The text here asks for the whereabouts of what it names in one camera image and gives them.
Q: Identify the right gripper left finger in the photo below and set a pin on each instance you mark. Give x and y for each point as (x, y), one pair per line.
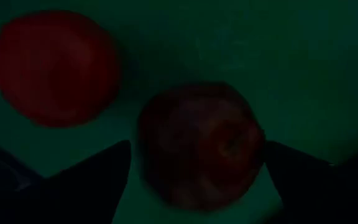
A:
(57, 202)

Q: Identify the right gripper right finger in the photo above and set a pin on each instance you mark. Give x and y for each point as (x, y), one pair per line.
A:
(322, 199)

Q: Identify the green table mat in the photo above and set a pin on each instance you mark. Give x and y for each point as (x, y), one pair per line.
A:
(259, 46)

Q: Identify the dark red apple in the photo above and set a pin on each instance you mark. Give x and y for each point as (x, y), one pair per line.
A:
(200, 146)

